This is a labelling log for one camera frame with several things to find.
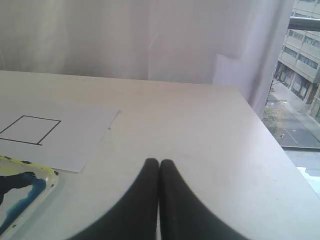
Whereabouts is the white paper with black square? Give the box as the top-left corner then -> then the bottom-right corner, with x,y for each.
0,104 -> 119,173

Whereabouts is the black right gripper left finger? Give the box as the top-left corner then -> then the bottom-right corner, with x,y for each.
70,158 -> 159,240

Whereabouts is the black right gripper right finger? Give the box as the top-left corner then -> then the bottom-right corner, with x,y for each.
158,159 -> 246,240

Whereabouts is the grey building outside window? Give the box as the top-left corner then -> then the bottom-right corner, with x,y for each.
274,0 -> 320,116

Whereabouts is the white paint tray blue paint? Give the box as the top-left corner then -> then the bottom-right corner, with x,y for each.
0,155 -> 59,240

